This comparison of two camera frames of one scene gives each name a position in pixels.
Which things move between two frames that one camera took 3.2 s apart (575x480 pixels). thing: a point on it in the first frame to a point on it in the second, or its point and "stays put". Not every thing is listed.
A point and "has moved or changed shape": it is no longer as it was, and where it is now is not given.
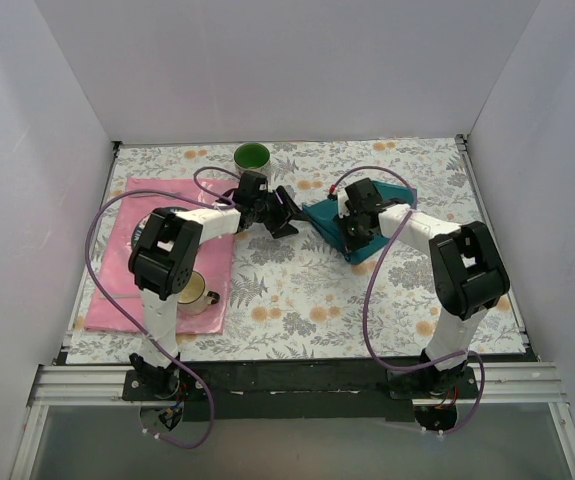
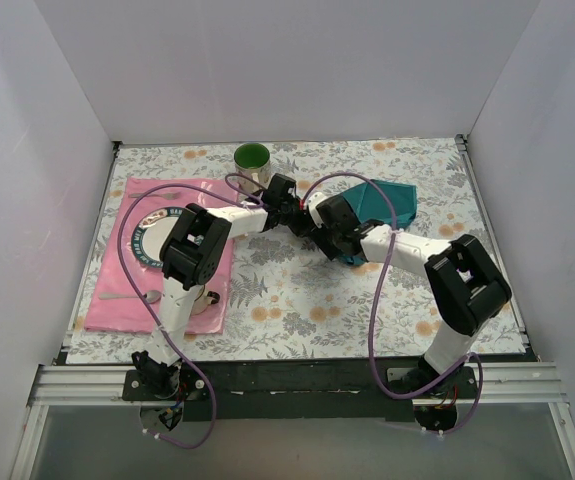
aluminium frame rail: (498, 384) stays put
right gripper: (349, 232) to (328, 245)
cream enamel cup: (195, 298) stays put
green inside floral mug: (251, 155) stays put
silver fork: (160, 195) stays put
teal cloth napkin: (326, 216) has moved or changed shape
